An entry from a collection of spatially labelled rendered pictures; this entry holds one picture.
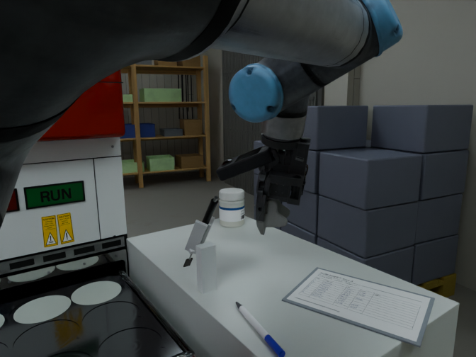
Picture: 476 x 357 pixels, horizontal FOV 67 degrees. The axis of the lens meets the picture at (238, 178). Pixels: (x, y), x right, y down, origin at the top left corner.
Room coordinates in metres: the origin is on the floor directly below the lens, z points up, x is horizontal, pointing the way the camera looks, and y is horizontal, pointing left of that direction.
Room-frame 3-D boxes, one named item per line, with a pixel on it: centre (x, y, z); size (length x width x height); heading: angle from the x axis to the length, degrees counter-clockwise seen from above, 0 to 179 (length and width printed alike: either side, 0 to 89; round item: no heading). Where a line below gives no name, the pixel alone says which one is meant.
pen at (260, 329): (0.47, -0.03, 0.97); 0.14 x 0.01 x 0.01; 25
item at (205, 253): (0.60, 0.07, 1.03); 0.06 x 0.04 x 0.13; 35
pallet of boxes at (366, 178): (2.63, -0.80, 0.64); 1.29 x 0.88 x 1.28; 26
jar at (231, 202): (0.95, 0.02, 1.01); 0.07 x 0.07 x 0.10
